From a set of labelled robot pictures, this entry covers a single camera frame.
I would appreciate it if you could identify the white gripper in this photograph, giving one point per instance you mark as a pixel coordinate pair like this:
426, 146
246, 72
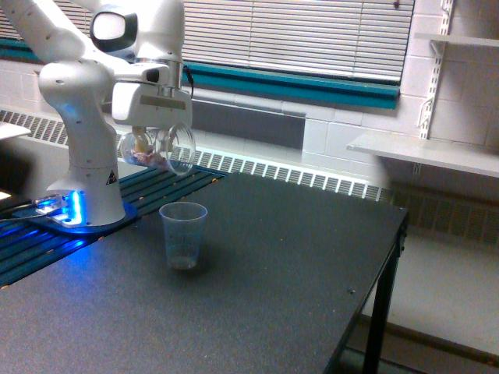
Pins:
149, 94

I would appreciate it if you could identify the white window blinds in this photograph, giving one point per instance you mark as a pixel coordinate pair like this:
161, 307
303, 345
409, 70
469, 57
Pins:
346, 39

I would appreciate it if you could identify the white shelf rail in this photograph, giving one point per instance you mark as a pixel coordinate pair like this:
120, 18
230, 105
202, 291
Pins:
437, 45

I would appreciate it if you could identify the empty clear plastic cup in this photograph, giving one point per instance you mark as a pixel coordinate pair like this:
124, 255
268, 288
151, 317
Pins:
183, 226

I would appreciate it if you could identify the white desk edge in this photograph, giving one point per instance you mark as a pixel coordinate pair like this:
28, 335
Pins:
9, 131

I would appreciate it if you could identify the clear cup with candies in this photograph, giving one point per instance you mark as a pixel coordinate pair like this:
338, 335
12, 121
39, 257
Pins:
171, 149

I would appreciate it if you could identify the white wall shelf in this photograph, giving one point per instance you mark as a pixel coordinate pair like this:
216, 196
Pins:
450, 155
458, 40

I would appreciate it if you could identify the white upper wall shelf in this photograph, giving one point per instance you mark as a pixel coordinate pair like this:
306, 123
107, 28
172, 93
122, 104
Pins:
458, 40

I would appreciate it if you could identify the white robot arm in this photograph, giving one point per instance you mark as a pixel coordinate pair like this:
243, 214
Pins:
77, 80

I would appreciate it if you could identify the white lower wall shelf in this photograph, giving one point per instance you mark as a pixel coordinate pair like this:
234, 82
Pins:
450, 155

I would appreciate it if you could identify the white baseboard radiator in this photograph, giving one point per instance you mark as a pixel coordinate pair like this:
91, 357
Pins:
51, 130

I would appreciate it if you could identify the black table leg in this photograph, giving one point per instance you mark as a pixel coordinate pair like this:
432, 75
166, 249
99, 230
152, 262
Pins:
382, 302

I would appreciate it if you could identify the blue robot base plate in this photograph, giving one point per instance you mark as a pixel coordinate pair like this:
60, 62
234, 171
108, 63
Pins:
55, 223

